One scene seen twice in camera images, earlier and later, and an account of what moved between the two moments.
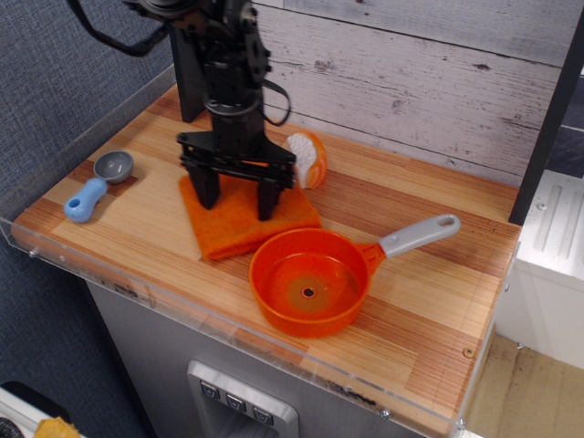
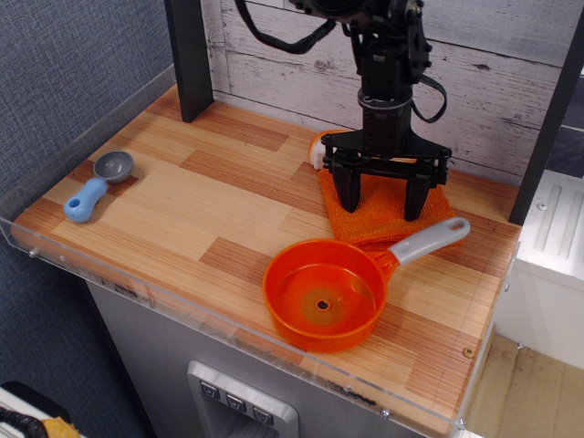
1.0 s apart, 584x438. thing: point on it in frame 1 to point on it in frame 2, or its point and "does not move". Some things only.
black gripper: x=236 y=146 to x=388 y=144
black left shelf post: x=190 y=65 does not move
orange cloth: x=235 y=224 to x=379 y=219
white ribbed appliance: x=542 y=307 does not move
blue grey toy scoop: x=114 y=167 does not move
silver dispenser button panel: x=224 y=407 does not move
